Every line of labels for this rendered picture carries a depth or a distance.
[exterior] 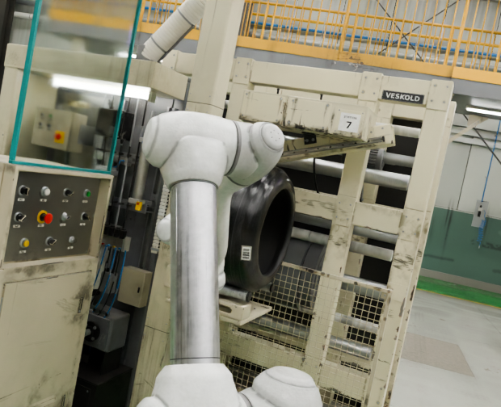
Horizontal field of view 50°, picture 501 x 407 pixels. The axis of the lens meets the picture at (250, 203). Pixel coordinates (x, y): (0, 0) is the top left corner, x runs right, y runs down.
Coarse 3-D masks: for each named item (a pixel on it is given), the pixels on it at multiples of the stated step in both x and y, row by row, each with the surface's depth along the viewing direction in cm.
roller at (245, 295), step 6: (222, 288) 220; (228, 288) 220; (234, 288) 219; (240, 288) 220; (222, 294) 221; (228, 294) 219; (234, 294) 218; (240, 294) 217; (246, 294) 216; (246, 300) 216
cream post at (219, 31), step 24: (216, 0) 232; (240, 0) 237; (216, 24) 232; (216, 48) 232; (192, 72) 236; (216, 72) 232; (192, 96) 236; (216, 96) 235; (168, 264) 239; (168, 312) 239; (144, 336) 243; (168, 336) 240; (144, 360) 243; (168, 360) 245; (144, 384) 243
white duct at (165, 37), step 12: (192, 0) 268; (204, 0) 267; (180, 12) 270; (192, 12) 270; (168, 24) 273; (180, 24) 272; (156, 36) 276; (168, 36) 275; (180, 36) 277; (144, 48) 279; (156, 48) 277; (168, 48) 280; (156, 60) 281
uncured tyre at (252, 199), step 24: (240, 192) 210; (264, 192) 211; (288, 192) 235; (240, 216) 206; (264, 216) 211; (288, 216) 246; (240, 240) 206; (264, 240) 257; (288, 240) 246; (240, 264) 209; (264, 264) 251
